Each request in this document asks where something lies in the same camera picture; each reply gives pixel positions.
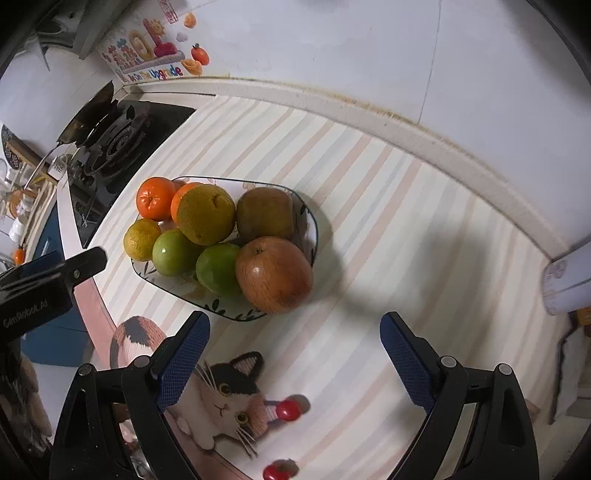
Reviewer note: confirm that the floral oval ceramic plate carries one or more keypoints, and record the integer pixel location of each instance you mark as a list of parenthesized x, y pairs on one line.
[(180, 288)]

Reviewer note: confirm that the large yellow orange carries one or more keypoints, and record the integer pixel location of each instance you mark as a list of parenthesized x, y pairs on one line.
[(205, 214)]

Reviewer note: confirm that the colourful wall sticker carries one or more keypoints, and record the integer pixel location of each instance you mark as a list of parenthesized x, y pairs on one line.
[(147, 50)]

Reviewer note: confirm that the reddish brown apple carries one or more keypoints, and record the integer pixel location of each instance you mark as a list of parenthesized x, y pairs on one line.
[(274, 274)]

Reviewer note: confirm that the orange tangerine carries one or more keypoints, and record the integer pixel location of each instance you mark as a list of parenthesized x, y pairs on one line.
[(154, 198), (180, 199)]

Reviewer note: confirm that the green round fruit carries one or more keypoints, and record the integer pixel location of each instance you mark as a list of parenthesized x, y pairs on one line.
[(217, 272), (175, 251)]

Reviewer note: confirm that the black frying pan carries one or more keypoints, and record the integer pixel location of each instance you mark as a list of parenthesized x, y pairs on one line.
[(87, 115)]

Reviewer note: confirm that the dark round printed board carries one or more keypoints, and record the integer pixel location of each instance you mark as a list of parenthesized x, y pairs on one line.
[(10, 147)]

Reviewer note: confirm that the silver metal canister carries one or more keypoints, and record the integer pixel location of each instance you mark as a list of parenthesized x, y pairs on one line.
[(565, 286)]

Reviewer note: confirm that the cluttered dish rack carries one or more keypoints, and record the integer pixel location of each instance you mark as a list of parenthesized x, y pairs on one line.
[(18, 203)]

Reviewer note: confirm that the small red tomato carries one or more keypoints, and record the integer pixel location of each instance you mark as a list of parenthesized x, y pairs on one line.
[(277, 470), (288, 408)]

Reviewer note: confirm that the small orange fruit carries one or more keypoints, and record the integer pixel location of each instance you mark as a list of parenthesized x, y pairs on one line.
[(18, 255)]

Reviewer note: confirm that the blue kitchen cabinet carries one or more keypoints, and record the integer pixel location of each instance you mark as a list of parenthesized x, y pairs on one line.
[(48, 226)]

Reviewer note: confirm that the white folded cloth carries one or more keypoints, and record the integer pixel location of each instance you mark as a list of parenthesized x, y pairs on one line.
[(572, 383)]

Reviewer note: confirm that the olive brown pear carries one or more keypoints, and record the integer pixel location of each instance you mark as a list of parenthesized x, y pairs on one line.
[(265, 214)]

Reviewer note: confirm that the cat-shaped woven mat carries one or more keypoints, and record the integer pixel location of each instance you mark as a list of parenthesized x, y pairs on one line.
[(221, 406)]

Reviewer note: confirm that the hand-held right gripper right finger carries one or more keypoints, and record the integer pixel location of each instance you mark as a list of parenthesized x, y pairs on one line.
[(408, 360)]

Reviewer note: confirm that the small yellow-green citrus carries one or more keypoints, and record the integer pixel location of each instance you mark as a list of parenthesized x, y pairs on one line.
[(141, 240)]

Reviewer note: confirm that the black gas stove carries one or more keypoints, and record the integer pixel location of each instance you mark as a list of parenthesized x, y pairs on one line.
[(120, 143)]

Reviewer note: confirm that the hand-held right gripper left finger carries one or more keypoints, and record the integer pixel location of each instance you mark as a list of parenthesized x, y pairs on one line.
[(182, 364)]

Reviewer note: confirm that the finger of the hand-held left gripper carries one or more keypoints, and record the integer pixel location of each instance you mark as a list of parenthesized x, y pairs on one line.
[(69, 266)]

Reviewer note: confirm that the range hood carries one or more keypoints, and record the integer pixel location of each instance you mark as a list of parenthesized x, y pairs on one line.
[(69, 27)]

